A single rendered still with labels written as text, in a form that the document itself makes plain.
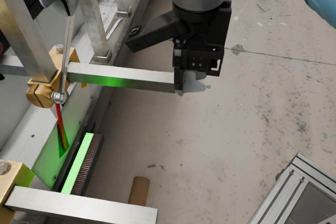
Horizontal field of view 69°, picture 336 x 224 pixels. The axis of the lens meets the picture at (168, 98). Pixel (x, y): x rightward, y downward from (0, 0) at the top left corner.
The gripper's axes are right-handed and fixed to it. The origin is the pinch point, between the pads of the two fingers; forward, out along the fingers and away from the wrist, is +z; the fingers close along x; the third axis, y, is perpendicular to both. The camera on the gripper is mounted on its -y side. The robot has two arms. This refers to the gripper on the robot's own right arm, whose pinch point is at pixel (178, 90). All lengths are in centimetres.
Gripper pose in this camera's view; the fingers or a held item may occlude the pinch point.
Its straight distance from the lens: 51.0
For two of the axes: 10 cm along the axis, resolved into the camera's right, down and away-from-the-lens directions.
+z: 0.1, 6.4, 7.7
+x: 1.5, -7.6, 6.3
